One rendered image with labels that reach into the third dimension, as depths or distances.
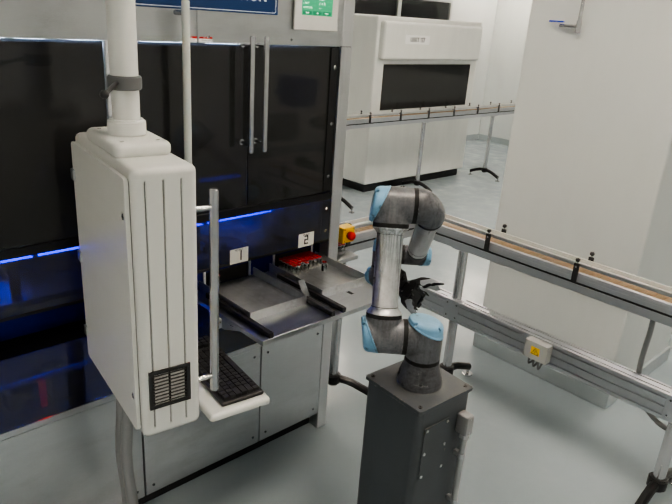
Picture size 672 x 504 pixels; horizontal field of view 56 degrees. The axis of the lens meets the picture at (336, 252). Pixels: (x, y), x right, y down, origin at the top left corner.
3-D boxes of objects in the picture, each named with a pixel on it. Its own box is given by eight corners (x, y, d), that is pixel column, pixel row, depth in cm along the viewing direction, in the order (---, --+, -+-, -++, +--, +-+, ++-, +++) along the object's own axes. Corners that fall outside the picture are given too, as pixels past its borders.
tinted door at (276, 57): (246, 205, 240) (248, 44, 220) (329, 190, 268) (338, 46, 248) (247, 206, 240) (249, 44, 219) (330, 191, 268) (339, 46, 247)
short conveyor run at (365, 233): (323, 262, 291) (325, 230, 285) (301, 252, 301) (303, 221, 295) (418, 236, 335) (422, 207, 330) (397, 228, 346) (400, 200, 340)
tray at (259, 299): (199, 289, 245) (199, 281, 244) (253, 274, 262) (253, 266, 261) (250, 321, 222) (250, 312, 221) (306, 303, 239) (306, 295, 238)
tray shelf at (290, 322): (188, 296, 242) (188, 292, 242) (323, 260, 288) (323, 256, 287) (262, 346, 210) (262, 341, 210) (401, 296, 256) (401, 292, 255)
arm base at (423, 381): (451, 384, 209) (455, 358, 205) (419, 399, 200) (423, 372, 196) (418, 364, 220) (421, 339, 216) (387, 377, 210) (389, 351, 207)
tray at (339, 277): (269, 270, 267) (269, 262, 266) (315, 258, 284) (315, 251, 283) (322, 298, 244) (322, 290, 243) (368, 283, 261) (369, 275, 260)
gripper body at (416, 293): (431, 295, 226) (409, 285, 235) (420, 281, 221) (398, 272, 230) (418, 311, 224) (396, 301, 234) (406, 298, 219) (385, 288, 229)
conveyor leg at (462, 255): (434, 374, 351) (451, 245, 324) (444, 369, 357) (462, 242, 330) (446, 381, 345) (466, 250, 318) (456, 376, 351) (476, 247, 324)
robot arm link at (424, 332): (443, 366, 201) (448, 328, 196) (401, 363, 201) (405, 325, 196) (438, 347, 212) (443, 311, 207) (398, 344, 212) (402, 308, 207)
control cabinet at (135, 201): (85, 359, 207) (64, 119, 179) (143, 345, 218) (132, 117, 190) (138, 443, 169) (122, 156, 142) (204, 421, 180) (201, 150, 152)
